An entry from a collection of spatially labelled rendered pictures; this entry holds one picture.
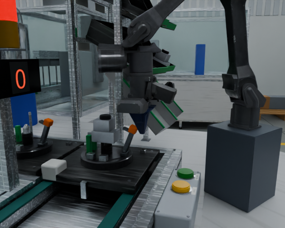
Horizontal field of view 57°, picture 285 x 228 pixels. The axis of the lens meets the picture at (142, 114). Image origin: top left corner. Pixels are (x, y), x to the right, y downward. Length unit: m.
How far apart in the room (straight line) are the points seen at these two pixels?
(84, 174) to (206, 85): 4.02
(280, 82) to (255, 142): 9.06
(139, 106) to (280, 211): 0.46
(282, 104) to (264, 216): 5.65
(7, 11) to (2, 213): 0.38
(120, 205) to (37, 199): 0.19
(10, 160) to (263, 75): 9.17
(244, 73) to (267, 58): 8.84
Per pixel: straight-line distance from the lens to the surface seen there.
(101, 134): 0.69
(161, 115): 1.00
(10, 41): 0.57
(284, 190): 0.91
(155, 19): 0.63
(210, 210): 0.74
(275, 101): 6.29
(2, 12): 0.57
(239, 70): 0.70
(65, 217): 0.61
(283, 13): 9.71
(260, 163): 0.73
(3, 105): 0.61
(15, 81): 0.56
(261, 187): 0.78
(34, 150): 0.80
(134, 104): 0.56
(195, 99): 4.58
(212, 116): 4.66
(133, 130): 0.67
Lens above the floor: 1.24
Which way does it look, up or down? 12 degrees down
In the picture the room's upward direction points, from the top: straight up
